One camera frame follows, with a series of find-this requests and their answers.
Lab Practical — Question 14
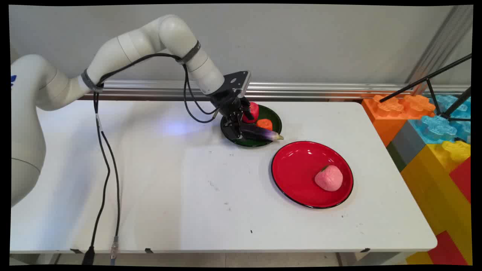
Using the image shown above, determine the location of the light blue large building block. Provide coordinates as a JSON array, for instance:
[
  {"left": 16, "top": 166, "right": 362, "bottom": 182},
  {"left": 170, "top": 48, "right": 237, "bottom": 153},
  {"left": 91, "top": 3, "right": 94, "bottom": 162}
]
[{"left": 409, "top": 94, "right": 471, "bottom": 145}]

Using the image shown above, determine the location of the pink toy peach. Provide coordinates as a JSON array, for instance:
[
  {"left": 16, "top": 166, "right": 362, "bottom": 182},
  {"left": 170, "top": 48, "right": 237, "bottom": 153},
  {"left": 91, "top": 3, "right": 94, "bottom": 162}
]
[{"left": 314, "top": 165, "right": 343, "bottom": 192}]

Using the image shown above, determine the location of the yellow large building block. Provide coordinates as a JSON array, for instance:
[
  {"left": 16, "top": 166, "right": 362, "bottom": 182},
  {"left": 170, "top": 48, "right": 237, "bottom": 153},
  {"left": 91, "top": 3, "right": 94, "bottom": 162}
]
[{"left": 400, "top": 140, "right": 472, "bottom": 265}]

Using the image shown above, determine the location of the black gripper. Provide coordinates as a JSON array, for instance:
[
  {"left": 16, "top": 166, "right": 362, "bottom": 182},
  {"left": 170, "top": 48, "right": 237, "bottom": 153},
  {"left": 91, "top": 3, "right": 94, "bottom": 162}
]
[{"left": 208, "top": 87, "right": 254, "bottom": 140}]

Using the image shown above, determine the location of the purple toy eggplant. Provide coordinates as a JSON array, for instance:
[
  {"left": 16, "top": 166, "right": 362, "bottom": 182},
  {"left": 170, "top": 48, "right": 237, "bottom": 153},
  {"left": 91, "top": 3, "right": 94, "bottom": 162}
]
[{"left": 241, "top": 123, "right": 285, "bottom": 142}]

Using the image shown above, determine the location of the black cable with clear plug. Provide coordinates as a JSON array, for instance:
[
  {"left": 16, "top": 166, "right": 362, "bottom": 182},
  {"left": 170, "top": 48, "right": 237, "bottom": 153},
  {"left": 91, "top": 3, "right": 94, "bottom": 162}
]
[{"left": 94, "top": 64, "right": 220, "bottom": 264}]

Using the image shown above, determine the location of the black camera tripod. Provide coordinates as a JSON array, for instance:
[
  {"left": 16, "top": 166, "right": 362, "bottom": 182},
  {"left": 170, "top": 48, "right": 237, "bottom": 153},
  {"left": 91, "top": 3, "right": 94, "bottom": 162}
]
[{"left": 378, "top": 53, "right": 472, "bottom": 123}]

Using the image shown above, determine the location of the red toy apple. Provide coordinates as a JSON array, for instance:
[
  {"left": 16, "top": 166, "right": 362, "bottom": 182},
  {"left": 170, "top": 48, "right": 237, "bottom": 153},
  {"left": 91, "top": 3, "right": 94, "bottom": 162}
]
[{"left": 242, "top": 102, "right": 260, "bottom": 124}]

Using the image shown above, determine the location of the dark green large building block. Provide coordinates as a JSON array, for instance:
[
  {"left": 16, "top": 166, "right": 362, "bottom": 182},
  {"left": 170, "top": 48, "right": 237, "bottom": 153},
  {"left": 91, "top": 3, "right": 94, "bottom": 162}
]
[{"left": 386, "top": 141, "right": 408, "bottom": 172}]

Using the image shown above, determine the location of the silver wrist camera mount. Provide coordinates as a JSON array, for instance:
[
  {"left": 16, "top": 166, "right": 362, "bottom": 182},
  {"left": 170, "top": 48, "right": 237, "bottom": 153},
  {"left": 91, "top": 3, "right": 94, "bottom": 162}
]
[{"left": 223, "top": 70, "right": 252, "bottom": 99}]

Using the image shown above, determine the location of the grey large building block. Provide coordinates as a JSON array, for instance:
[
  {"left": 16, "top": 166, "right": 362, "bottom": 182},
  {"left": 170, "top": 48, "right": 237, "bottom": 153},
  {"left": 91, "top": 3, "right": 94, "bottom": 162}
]
[{"left": 392, "top": 120, "right": 429, "bottom": 171}]

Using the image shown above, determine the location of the grey velcro cable strap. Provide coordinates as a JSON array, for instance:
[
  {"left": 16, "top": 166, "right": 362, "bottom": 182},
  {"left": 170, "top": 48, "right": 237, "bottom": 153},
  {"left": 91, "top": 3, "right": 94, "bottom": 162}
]
[
  {"left": 81, "top": 69, "right": 104, "bottom": 93},
  {"left": 176, "top": 40, "right": 201, "bottom": 65}
]

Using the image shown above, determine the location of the aluminium wall rail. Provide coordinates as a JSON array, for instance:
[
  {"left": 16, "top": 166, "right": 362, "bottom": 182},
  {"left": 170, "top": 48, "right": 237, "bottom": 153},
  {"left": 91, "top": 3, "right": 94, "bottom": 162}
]
[{"left": 78, "top": 79, "right": 471, "bottom": 100}]

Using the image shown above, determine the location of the red round plate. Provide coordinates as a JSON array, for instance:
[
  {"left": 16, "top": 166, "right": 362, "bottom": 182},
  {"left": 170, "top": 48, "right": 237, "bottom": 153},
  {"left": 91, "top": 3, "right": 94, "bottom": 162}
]
[{"left": 271, "top": 141, "right": 354, "bottom": 209}]

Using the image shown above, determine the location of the red large building block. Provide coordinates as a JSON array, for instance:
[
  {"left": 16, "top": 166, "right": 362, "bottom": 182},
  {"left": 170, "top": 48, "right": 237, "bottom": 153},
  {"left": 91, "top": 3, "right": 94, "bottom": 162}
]
[
  {"left": 427, "top": 230, "right": 470, "bottom": 266},
  {"left": 449, "top": 157, "right": 472, "bottom": 204}
]

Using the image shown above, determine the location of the dark green round plate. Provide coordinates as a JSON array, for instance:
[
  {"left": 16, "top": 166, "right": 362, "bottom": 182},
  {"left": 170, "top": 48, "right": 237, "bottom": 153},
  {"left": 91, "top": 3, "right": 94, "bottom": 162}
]
[{"left": 220, "top": 104, "right": 283, "bottom": 148}]

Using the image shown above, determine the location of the orange large building block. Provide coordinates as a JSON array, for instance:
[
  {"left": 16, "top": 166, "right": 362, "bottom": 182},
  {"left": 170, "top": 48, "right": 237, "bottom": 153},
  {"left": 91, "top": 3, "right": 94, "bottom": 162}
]
[{"left": 361, "top": 94, "right": 438, "bottom": 147}]

